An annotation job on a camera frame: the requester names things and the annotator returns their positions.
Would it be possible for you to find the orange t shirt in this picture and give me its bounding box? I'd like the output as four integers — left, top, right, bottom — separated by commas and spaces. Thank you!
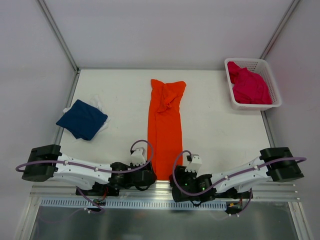
147, 79, 187, 181

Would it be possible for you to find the folded white t shirt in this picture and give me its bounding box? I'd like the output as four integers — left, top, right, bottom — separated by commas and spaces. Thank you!
62, 94, 111, 143

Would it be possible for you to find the folded navy blue t shirt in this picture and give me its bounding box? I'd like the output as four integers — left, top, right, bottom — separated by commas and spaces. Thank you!
56, 99, 109, 141

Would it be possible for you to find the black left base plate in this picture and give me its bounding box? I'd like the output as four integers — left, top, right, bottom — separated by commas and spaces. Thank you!
80, 182, 120, 197

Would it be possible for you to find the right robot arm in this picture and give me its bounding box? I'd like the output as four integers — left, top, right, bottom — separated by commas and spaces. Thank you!
170, 147, 307, 207

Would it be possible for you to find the white slotted cable duct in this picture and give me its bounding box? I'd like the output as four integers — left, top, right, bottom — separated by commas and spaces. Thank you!
40, 197, 227, 211

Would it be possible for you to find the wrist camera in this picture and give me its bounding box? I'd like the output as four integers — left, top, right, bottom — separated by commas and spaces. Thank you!
130, 147, 146, 167
184, 154, 203, 174

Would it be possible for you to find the aluminium front rail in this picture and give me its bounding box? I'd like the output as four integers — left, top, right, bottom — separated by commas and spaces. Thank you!
30, 180, 301, 202

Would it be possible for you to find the magenta t shirt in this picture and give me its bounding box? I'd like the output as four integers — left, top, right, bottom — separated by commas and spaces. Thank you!
227, 61, 272, 105

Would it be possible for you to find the white plastic basket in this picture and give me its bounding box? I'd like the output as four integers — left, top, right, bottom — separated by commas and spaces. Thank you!
224, 57, 282, 111

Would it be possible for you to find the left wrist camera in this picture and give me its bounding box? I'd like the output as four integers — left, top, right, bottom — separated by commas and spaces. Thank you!
130, 147, 146, 167

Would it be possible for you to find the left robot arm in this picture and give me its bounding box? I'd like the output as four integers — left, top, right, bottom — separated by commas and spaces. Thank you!
16, 144, 157, 197

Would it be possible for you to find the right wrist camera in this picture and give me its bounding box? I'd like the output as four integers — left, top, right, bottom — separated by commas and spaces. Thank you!
184, 154, 203, 174

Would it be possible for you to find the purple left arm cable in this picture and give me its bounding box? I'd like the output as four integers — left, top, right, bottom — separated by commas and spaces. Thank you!
15, 139, 155, 215

